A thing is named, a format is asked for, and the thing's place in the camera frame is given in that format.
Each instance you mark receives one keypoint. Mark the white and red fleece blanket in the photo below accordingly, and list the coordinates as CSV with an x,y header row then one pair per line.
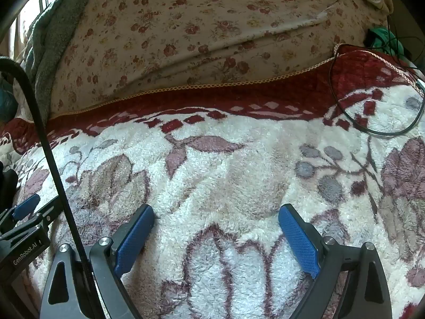
x,y
232,172

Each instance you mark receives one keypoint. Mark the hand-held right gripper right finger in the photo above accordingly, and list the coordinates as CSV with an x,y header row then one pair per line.
x,y
298,242

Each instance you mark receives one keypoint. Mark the green cloth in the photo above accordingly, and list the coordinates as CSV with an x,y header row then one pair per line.
x,y
381,35

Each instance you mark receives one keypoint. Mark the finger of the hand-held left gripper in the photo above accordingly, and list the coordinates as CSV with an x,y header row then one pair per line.
x,y
49,214
26,206

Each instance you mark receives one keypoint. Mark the grey towel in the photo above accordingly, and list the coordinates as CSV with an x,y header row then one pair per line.
x,y
56,40

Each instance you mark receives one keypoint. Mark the dark teal cloth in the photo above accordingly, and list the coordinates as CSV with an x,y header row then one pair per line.
x,y
6,99

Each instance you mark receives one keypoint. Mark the beige floral pillow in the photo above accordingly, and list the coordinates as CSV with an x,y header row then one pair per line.
x,y
199,40

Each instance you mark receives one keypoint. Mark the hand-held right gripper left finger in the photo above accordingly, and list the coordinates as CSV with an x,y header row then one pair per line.
x,y
132,242

